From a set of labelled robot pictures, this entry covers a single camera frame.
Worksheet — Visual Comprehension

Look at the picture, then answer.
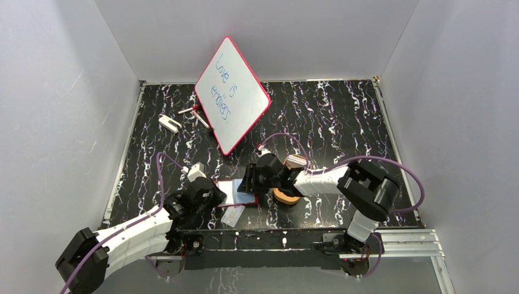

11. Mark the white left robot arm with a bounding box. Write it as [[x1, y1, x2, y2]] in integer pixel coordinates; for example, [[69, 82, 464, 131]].
[[55, 176, 226, 293]]

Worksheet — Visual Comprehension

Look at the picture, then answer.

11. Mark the pink framed whiteboard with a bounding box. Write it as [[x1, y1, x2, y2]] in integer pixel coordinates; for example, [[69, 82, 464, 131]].
[[195, 36, 272, 156]]

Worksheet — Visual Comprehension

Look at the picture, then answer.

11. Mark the silver credit card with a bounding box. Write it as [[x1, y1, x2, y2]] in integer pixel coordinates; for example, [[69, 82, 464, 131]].
[[221, 205, 245, 228]]

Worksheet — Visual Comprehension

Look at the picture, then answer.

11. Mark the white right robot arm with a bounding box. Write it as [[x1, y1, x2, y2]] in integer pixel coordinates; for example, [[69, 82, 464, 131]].
[[237, 153, 400, 254]]

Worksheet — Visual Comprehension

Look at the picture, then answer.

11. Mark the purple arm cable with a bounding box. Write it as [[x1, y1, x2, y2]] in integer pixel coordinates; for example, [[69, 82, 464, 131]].
[[59, 152, 185, 294], [259, 132, 426, 279]]

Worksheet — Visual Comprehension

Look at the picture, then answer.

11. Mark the orange oval tray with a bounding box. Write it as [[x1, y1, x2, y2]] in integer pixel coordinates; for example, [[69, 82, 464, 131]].
[[272, 154, 309, 206]]

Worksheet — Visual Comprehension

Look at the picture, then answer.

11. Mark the red capped marker pen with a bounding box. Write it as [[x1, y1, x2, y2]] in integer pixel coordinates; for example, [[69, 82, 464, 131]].
[[178, 105, 198, 115]]

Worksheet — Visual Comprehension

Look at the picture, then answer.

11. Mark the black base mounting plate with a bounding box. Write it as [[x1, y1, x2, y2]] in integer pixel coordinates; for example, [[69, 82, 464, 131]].
[[181, 228, 345, 270]]

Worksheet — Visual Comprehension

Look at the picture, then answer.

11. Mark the aluminium rail frame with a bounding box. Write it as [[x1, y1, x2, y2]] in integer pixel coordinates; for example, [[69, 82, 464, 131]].
[[81, 79, 455, 294]]

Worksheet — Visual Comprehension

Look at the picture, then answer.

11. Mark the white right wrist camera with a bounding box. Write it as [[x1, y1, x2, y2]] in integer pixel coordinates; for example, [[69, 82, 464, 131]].
[[257, 144, 272, 157]]

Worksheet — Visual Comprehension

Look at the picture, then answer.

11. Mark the red leather card holder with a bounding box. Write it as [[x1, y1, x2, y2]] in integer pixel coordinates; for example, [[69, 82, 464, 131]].
[[216, 179, 259, 208]]

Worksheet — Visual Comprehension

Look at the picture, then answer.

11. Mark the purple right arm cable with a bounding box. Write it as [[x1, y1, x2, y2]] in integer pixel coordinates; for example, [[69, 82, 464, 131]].
[[259, 132, 426, 279]]

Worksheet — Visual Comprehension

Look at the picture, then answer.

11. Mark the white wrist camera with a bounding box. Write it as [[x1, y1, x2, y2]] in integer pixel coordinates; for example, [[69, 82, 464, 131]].
[[181, 162, 206, 182], [257, 144, 272, 157]]

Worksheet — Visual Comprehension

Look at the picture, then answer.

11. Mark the white whiteboard eraser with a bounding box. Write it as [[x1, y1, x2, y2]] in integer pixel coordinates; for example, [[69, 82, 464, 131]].
[[159, 115, 182, 134]]

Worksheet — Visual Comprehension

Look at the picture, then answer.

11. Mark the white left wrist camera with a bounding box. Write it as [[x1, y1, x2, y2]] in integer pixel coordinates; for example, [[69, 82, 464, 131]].
[[181, 162, 206, 182]]

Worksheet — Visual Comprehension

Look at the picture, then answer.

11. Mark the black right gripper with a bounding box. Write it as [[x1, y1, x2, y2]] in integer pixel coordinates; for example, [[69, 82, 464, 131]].
[[237, 164, 280, 195]]

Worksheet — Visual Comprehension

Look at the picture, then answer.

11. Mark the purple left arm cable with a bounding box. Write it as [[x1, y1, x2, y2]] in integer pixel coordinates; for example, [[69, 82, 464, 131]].
[[59, 152, 185, 294]]

